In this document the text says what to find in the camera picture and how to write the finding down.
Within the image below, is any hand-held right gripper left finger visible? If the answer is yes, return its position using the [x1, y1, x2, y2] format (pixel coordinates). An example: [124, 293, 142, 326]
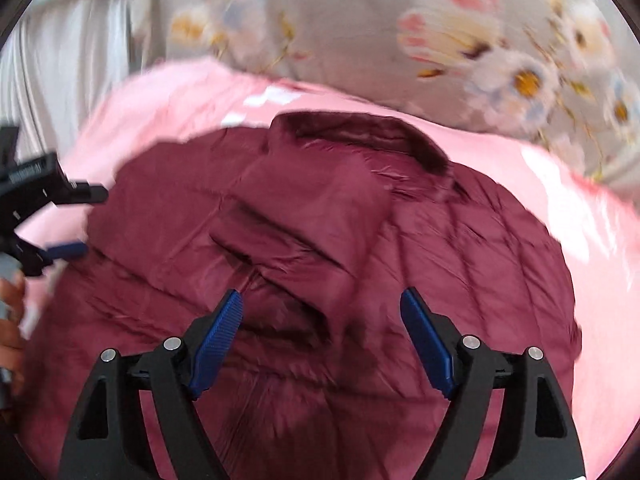
[59, 289, 246, 480]

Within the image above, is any white satin curtain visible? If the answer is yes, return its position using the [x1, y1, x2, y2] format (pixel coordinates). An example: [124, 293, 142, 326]
[0, 0, 141, 171]

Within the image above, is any pink printed blanket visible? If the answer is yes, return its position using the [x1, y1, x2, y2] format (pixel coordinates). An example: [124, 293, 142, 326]
[20, 56, 640, 480]

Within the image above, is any grey floral bed sheet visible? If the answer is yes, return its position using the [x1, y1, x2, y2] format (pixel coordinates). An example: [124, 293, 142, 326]
[122, 0, 640, 201]

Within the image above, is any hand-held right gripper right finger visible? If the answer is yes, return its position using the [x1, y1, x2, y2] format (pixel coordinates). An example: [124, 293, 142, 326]
[399, 287, 587, 480]

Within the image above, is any person's left hand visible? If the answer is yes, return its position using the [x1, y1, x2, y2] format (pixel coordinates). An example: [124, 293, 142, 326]
[0, 276, 27, 397]

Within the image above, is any maroon quilted puffer jacket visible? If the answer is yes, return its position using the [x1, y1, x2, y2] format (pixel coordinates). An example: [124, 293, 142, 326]
[20, 112, 584, 480]

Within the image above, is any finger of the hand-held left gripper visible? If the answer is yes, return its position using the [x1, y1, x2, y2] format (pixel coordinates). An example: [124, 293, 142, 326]
[62, 180, 109, 207]
[15, 232, 89, 277]

